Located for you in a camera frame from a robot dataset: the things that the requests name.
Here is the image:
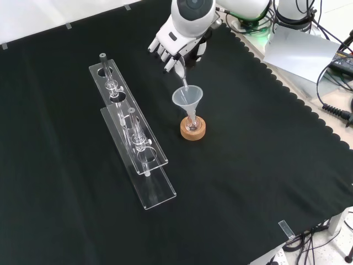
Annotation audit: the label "black tripod leg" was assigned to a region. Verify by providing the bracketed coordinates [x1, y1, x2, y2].
[344, 211, 353, 263]

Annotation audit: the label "clear tape strip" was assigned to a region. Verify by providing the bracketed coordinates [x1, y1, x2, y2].
[278, 219, 296, 240]

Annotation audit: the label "black bench cloth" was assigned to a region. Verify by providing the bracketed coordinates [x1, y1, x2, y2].
[0, 0, 353, 265]

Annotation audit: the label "clear acrylic funnel stand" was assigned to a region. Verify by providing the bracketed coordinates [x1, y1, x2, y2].
[88, 52, 178, 211]

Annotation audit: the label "glass round-bottom flask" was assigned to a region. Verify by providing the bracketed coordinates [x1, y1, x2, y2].
[184, 109, 200, 132]

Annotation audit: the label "clear plastic funnel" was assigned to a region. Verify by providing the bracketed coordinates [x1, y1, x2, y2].
[172, 86, 204, 120]

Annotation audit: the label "black cable with ribbed plug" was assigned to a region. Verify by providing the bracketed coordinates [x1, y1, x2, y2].
[316, 61, 353, 124]

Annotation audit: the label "pale grey board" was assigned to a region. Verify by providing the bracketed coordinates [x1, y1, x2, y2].
[263, 25, 342, 84]

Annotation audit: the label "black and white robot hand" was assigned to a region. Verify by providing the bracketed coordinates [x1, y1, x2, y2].
[147, 15, 223, 74]

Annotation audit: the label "white power strip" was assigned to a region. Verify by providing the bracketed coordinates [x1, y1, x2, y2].
[264, 249, 288, 265]

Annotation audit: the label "cork ring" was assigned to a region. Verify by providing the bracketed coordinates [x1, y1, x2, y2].
[180, 115, 207, 141]

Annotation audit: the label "black power adapter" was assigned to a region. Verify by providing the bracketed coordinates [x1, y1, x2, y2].
[329, 49, 353, 77]

